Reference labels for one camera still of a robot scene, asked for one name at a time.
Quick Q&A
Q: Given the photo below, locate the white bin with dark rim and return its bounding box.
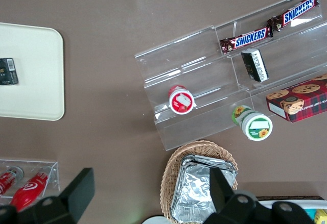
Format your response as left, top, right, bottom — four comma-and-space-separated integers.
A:
255, 195, 327, 224

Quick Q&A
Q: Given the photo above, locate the yellow snack packet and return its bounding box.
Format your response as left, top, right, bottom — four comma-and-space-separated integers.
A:
315, 208, 327, 224

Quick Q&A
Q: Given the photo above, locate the black Face tissue pack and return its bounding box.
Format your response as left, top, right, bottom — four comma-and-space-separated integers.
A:
0, 57, 20, 86

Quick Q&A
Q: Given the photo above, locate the cream plastic tray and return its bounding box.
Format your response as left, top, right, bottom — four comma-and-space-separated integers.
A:
0, 22, 65, 121

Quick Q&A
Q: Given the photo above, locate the red strawberry yogurt cup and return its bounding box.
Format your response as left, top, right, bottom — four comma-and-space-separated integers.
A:
168, 85, 198, 115

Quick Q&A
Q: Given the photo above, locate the blue snack packet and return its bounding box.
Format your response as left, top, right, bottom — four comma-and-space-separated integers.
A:
303, 208, 317, 221

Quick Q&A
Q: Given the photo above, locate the Snickers chocolate bar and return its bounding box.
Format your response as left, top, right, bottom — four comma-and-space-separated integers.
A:
266, 0, 320, 32
219, 27, 274, 55

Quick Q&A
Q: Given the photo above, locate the red tartan cookie box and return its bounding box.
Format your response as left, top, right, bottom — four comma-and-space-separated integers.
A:
265, 73, 327, 123

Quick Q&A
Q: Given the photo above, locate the black white tissue pack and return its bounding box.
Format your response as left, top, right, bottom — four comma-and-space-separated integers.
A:
241, 48, 270, 83

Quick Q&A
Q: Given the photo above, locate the green sunflower yogurt cup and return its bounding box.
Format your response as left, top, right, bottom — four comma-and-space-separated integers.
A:
231, 105, 274, 142

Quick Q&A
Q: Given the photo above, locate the clear acrylic tiered shelf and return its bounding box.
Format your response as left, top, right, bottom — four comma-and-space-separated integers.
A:
134, 0, 327, 151

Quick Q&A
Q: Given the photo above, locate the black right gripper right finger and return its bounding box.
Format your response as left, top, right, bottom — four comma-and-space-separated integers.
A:
204, 168, 315, 224

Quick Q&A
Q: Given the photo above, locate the clear acrylic bottle box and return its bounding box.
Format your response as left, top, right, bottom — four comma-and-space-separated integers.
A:
0, 159, 61, 207

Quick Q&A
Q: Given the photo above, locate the red bottle with silver cap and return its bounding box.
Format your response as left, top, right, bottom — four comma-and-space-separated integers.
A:
0, 166, 25, 197

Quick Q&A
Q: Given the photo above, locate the woven wicker basket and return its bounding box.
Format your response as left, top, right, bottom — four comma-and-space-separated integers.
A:
159, 139, 240, 222

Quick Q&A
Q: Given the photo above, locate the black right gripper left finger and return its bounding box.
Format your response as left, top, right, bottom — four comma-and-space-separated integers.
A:
0, 167, 96, 224

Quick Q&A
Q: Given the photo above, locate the red bottle with white swirl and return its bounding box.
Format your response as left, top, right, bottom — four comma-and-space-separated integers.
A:
9, 166, 53, 212

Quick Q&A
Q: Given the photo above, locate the aluminium foil container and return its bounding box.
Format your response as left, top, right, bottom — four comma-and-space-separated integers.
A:
180, 154, 239, 173
170, 161, 238, 224

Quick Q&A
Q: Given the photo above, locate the white round dish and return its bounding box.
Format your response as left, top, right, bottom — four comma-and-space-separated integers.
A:
142, 216, 170, 224

